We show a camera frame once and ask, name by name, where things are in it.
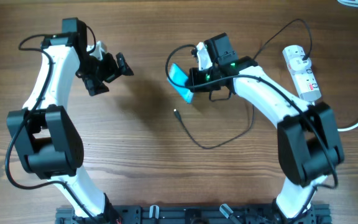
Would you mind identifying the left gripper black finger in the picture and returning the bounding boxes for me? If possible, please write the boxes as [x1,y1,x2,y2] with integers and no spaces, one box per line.
[83,78,109,96]
[116,52,134,76]

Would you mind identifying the blue screen smartphone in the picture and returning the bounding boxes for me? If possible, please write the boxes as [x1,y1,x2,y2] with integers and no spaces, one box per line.
[167,63,194,104]

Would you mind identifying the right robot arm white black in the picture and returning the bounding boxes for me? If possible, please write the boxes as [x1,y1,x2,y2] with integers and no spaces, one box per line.
[185,33,344,223]

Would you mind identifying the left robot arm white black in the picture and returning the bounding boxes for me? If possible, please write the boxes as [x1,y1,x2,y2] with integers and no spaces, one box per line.
[6,17,133,223]

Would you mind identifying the white charger plug adapter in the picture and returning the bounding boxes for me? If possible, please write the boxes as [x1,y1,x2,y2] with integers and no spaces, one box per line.
[286,57,311,74]

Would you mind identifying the white power strip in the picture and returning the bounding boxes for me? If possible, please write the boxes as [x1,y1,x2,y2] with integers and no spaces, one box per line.
[282,45,321,104]

